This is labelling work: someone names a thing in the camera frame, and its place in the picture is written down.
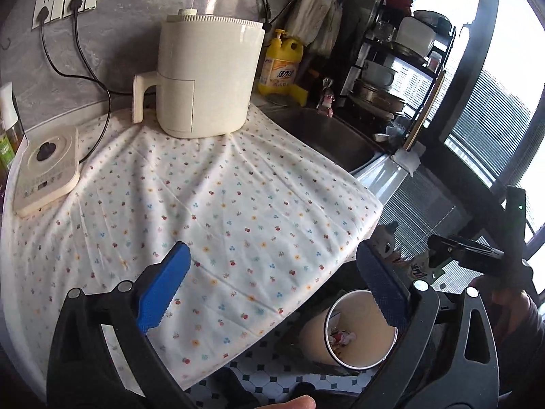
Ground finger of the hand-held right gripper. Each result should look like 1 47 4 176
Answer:
428 234 507 260
427 247 507 279

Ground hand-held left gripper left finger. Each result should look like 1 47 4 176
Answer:
46 241 201 409

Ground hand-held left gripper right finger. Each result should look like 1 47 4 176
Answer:
353 241 500 409

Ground cream round trash bin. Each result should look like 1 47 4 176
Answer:
298 289 399 370

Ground red carton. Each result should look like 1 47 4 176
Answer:
329 326 357 349

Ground person's right forearm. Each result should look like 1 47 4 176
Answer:
509 294 545 395

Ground person's right hand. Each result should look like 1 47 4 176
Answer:
470 273 534 344

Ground person's left hand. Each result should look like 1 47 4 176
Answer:
254 394 316 409

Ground green white refill pouch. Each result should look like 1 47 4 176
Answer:
406 256 432 281

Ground floral white tablecloth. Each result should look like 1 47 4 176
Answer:
0 102 384 393

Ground white folded cloth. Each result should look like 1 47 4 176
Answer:
392 141 427 178

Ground grey window blind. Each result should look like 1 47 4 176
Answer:
375 0 545 273

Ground black shoe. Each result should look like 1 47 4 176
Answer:
206 366 261 409

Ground wooden cutting board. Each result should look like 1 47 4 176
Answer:
402 69 448 153

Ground stainless steel sink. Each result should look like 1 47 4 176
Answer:
263 106 387 175

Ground cream induction cooker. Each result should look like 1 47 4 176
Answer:
13 124 81 218

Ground black dish rack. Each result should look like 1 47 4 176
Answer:
340 0 457 148

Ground stacked metal pans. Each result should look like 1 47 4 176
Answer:
351 77 407 121

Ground cream air fryer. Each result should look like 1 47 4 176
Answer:
133 7 267 139

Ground green spray bottle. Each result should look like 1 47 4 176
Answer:
0 82 27 173

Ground white bowl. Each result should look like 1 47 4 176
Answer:
397 16 437 53

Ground yellow dish soap bottle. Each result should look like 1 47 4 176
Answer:
257 29 310 107

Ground hanging plastic bags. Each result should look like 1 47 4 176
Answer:
284 0 345 57

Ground black power cable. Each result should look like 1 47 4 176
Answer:
34 9 135 96
68 0 115 165

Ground white wall socket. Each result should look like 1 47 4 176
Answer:
32 0 101 30

